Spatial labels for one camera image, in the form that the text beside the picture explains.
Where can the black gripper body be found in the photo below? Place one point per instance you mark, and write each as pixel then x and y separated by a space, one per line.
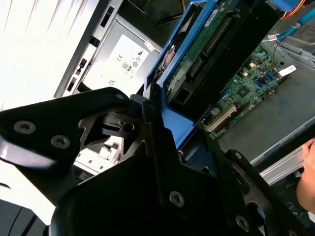
pixel 118 201

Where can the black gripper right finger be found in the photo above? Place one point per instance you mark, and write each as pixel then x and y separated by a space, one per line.
pixel 246 196

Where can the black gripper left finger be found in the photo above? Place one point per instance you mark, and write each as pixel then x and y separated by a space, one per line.
pixel 49 123

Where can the hard disk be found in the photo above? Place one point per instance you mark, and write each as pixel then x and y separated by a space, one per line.
pixel 187 73

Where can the person's hand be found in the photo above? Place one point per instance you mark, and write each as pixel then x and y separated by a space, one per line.
pixel 308 186

